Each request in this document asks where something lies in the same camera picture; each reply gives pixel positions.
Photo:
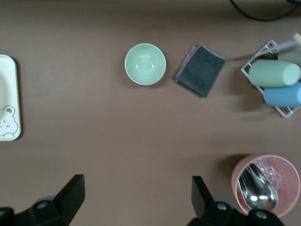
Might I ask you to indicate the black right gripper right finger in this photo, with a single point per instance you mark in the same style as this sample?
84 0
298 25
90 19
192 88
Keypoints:
202 200

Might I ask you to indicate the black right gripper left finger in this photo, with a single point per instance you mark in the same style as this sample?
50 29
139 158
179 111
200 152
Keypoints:
69 197

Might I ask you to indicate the metal scoop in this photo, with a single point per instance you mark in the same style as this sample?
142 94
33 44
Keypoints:
261 197

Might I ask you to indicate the clear crumpled plastic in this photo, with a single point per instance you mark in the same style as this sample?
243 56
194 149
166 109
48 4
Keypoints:
270 171

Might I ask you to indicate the pink bowl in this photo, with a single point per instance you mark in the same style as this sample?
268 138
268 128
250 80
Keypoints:
289 195

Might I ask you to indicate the dark grey folded cloth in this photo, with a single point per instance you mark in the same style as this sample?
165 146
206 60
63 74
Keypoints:
202 70

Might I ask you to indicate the light blue cup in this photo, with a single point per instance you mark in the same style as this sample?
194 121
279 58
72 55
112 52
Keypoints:
282 96

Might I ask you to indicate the cream tray with bear print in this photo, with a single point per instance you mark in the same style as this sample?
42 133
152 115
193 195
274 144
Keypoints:
9 70

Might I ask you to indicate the pale green cup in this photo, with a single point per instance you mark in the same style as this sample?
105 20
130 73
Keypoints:
272 73

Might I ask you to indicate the pink folded cloth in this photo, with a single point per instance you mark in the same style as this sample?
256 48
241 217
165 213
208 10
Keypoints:
190 54

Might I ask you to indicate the pale green bowl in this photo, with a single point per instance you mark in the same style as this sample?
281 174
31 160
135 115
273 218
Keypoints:
145 64

